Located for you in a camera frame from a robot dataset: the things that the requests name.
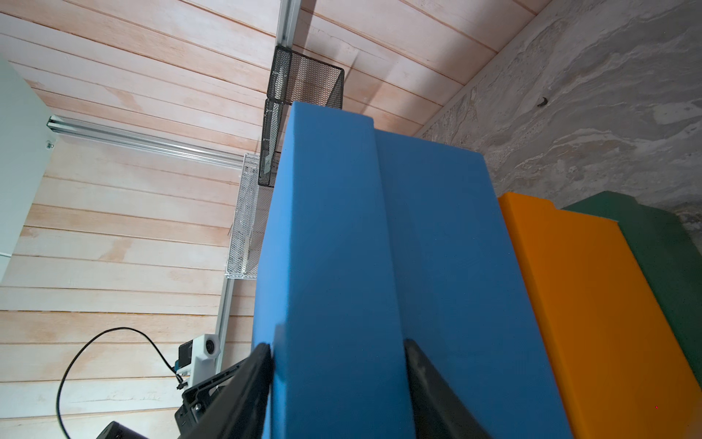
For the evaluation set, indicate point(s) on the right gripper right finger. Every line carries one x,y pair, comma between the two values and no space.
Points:
437,410

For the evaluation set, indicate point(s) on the orange shoebox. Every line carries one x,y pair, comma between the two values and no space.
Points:
620,370

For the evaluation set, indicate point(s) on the green shoebox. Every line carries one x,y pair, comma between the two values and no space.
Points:
668,259

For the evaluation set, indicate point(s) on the blue shoebox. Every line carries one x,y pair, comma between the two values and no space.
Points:
373,238

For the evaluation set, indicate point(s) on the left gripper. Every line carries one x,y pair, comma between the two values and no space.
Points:
196,401

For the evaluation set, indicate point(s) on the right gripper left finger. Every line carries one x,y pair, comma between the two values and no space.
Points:
239,411

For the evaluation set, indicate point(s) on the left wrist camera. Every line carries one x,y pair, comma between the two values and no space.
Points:
197,359

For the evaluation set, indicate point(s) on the white wire shelf rack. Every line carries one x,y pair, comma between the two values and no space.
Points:
248,229

